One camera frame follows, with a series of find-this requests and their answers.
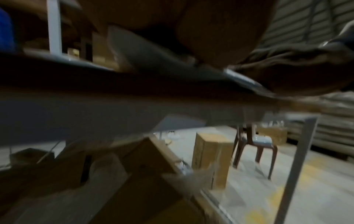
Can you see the person's right hand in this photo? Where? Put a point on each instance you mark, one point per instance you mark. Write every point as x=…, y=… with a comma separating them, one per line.
x=298, y=70

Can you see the person's left hand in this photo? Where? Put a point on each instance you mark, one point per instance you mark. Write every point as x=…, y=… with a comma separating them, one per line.
x=221, y=26

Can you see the stack of grey pallets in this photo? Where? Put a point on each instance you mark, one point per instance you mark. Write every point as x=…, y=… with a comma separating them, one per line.
x=326, y=127

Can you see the small cardboard box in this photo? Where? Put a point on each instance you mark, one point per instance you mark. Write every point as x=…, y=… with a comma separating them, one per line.
x=274, y=133
x=213, y=157

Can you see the brown wooden chair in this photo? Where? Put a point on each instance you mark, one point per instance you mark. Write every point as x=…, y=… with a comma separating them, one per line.
x=255, y=146

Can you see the wooden table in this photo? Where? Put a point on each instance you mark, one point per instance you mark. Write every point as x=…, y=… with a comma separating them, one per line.
x=83, y=113

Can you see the white metal shelf leg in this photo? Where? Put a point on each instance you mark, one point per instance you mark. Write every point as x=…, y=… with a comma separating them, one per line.
x=53, y=26

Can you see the large open cardboard box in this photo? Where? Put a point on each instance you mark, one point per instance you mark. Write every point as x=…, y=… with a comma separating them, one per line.
x=138, y=192

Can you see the clear plastic wrap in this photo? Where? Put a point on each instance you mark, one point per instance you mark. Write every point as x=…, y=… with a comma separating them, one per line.
x=83, y=192

